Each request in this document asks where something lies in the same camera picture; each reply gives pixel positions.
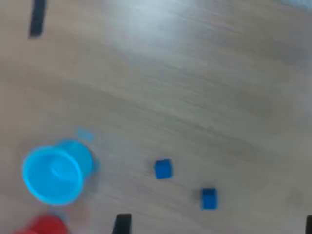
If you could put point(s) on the blue plastic cup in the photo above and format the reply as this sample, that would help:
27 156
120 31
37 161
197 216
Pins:
53 175

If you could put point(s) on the red plastic cup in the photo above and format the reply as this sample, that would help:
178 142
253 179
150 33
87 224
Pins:
46 226

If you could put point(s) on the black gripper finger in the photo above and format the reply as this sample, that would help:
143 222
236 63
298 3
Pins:
123 225
309 225

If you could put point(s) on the blue cube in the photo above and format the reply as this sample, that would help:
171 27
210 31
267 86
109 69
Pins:
162 169
209 198

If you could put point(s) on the black strip on table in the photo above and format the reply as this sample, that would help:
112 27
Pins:
37 19

